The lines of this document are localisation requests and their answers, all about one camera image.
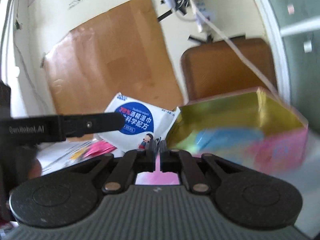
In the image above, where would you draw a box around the pink towel cloth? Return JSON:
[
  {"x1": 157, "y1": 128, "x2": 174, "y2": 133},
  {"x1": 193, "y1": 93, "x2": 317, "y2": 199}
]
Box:
[{"x1": 83, "y1": 141, "x2": 117, "y2": 158}]

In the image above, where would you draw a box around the white wet wipes pack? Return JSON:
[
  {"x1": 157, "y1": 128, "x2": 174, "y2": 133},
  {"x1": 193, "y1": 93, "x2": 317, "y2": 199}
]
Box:
[{"x1": 97, "y1": 93, "x2": 180, "y2": 152}]

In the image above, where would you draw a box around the pink macaron biscuit tin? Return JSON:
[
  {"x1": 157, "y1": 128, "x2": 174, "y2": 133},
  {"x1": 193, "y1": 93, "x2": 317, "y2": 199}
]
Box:
[{"x1": 165, "y1": 87, "x2": 308, "y2": 175}]

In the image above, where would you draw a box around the person's left hand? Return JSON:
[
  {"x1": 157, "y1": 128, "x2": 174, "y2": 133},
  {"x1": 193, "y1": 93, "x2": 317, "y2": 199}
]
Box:
[{"x1": 28, "y1": 159, "x2": 42, "y2": 179}]

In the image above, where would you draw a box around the wood pattern board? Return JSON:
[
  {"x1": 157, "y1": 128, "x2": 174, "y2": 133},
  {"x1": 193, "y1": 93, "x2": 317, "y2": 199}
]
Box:
[{"x1": 43, "y1": 0, "x2": 184, "y2": 115}]

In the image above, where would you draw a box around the white power adapter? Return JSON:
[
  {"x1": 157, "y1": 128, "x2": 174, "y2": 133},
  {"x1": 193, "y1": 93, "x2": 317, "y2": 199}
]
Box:
[{"x1": 189, "y1": 0, "x2": 215, "y2": 34}]

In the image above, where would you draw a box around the white power cable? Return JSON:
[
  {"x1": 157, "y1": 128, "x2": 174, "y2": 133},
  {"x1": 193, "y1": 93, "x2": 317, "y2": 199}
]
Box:
[{"x1": 192, "y1": 2, "x2": 278, "y2": 93}]

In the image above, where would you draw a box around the white door frame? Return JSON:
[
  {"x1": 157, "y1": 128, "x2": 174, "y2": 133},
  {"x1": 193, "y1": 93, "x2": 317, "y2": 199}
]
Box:
[{"x1": 254, "y1": 0, "x2": 291, "y2": 104}]

